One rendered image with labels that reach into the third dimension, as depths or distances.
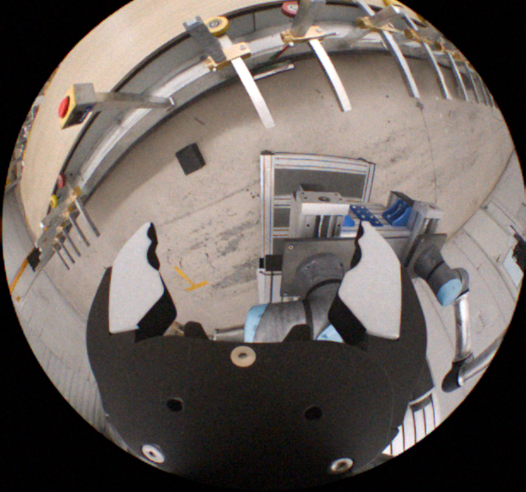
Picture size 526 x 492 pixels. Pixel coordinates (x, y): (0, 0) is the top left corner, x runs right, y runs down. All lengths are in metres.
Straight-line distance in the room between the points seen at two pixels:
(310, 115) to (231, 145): 0.63
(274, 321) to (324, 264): 0.20
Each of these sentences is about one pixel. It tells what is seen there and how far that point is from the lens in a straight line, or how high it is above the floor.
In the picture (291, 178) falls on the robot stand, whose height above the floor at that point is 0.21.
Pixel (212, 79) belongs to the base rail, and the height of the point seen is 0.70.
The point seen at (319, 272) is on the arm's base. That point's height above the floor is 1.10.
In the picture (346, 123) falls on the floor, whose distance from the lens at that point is 1.57.
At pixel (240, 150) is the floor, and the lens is 1.44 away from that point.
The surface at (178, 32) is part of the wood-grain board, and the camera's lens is 0.69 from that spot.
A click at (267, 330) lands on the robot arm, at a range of 0.40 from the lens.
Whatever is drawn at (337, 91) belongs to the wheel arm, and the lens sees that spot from 0.62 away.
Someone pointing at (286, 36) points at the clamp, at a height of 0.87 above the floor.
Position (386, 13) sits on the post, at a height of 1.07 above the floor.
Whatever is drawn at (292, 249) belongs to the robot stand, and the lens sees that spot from 0.49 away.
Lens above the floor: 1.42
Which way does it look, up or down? 59 degrees down
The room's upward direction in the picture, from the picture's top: 178 degrees clockwise
